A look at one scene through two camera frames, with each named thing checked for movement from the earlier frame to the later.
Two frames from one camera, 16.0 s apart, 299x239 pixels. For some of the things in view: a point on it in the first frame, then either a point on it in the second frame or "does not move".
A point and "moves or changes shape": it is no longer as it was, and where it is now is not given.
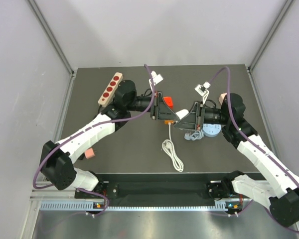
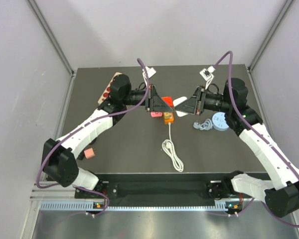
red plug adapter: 169,101 does not move
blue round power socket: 211,130 moves or changes shape
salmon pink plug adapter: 89,153 does not move
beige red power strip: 109,91 does not move
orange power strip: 167,121 does not move
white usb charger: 182,113 moves or changes shape
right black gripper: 194,119 → 195,105
